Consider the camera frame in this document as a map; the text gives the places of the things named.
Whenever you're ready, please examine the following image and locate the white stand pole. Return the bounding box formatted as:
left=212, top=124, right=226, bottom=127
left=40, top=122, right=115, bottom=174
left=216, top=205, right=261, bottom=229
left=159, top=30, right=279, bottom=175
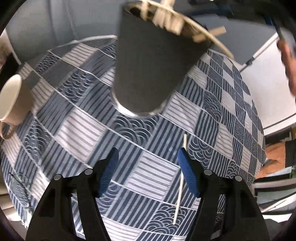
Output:
left=239, top=34, right=279, bottom=70

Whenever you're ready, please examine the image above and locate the pile of wooden chopsticks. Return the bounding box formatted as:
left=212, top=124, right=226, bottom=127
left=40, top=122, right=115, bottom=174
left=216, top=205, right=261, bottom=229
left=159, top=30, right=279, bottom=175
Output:
left=139, top=0, right=226, bottom=43

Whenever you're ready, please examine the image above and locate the dark grey chopstick holder cup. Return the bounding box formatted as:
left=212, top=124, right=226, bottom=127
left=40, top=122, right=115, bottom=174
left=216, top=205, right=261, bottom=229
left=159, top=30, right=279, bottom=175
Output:
left=112, top=0, right=234, bottom=118

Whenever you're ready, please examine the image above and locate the beige ceramic mug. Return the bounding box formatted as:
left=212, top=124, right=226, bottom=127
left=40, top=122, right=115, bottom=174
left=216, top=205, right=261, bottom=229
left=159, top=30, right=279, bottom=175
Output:
left=0, top=74, right=35, bottom=140

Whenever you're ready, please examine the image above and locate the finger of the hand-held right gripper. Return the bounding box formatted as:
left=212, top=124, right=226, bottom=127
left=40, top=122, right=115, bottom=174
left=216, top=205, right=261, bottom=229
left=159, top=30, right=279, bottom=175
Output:
left=265, top=11, right=287, bottom=40

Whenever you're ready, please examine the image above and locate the orange cloth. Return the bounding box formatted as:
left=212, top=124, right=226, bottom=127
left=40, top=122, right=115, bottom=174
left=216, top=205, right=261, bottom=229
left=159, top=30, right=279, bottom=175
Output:
left=255, top=142, right=293, bottom=180

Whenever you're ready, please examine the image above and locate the person's right hand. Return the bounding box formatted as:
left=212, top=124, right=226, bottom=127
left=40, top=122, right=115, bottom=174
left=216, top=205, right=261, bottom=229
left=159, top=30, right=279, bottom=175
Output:
left=277, top=38, right=296, bottom=96

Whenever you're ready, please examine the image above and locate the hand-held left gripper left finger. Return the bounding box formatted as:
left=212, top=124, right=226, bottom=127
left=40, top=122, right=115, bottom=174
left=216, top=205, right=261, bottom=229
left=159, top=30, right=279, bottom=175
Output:
left=25, top=147, right=119, bottom=241

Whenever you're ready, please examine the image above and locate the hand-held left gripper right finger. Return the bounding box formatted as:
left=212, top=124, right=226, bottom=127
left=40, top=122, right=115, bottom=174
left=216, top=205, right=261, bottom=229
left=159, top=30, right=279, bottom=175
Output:
left=177, top=148, right=270, bottom=241

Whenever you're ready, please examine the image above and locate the grey panel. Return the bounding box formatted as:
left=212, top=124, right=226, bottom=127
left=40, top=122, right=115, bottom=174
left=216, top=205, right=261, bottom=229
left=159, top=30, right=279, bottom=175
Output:
left=192, top=13, right=279, bottom=66

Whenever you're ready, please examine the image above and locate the grey upholstered furniture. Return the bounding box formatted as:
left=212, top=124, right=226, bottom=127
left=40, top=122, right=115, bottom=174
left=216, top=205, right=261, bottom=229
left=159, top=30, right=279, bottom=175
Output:
left=6, top=0, right=121, bottom=58

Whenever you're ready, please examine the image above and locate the blue white patterned tablecloth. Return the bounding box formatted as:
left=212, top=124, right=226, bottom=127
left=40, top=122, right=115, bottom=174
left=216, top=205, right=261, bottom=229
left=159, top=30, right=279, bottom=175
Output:
left=0, top=35, right=266, bottom=241

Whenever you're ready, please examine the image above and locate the single pale chopstick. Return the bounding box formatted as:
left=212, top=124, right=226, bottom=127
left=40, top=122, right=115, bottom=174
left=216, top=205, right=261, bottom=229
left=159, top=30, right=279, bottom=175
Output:
left=173, top=134, right=188, bottom=225

